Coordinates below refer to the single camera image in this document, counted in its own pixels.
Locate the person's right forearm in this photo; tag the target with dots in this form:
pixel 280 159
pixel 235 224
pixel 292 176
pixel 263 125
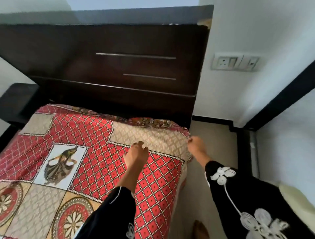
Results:
pixel 204 160

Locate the black floral blouse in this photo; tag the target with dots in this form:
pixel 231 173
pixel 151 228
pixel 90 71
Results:
pixel 246 197

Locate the dark wooden bed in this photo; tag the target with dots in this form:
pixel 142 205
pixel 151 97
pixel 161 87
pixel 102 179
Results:
pixel 73 49

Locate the black stool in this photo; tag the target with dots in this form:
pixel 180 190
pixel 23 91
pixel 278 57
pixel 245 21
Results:
pixel 17 101

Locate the red patterned bedsheet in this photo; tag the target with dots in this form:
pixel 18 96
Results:
pixel 98 160

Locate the person's left forearm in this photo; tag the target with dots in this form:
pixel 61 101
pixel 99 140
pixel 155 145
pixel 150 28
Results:
pixel 131 179

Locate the white board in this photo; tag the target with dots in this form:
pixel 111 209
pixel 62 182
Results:
pixel 123 4

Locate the person's left hand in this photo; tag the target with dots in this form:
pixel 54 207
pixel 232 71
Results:
pixel 136 157

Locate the white wall socket plate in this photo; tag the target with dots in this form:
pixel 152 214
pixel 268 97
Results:
pixel 233 62

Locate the person's right hand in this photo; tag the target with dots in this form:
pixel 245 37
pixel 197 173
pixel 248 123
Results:
pixel 197 146

